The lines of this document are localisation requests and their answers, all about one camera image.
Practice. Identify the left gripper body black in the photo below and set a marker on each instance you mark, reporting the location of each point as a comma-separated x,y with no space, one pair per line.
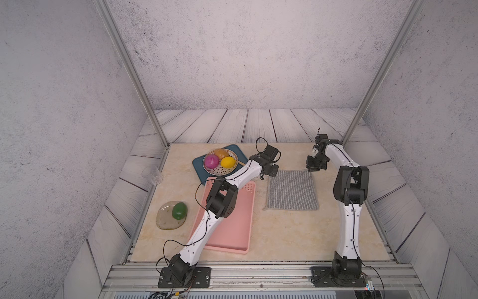
272,169

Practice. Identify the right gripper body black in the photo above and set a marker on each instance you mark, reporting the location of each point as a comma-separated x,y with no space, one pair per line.
317,162

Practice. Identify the grey striped dishcloth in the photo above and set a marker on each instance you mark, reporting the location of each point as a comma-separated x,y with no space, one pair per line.
292,190

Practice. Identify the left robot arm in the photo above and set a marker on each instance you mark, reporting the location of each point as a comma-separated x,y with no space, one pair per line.
220,204

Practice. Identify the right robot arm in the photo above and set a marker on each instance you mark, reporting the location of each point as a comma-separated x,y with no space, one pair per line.
350,190

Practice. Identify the yellow toy lemon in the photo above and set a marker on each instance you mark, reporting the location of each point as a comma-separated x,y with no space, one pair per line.
228,162

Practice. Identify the brown toy fruit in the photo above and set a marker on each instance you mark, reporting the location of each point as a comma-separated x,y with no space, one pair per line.
221,153

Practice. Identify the patterned ceramic plate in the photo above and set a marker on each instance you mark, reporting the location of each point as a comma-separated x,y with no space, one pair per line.
220,171

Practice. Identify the purple toy fruit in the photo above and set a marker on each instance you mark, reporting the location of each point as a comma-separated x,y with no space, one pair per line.
211,161

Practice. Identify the pink plastic basket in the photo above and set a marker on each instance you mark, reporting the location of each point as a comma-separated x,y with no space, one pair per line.
233,234

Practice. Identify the green toy fruit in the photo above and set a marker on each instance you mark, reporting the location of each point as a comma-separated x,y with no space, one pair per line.
179,211

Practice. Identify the clear plastic cup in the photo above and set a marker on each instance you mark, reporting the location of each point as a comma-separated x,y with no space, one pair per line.
153,175

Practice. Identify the clear glass plate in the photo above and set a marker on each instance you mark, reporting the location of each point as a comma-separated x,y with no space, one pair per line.
164,219

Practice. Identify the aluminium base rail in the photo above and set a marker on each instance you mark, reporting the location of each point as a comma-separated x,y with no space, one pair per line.
379,280

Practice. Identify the right frame post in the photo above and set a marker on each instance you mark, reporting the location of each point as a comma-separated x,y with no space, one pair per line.
387,62

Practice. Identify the frame post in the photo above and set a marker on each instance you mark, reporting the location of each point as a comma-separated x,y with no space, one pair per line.
118,42
387,62

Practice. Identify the left frame post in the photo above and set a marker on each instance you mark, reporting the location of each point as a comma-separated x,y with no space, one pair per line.
118,42

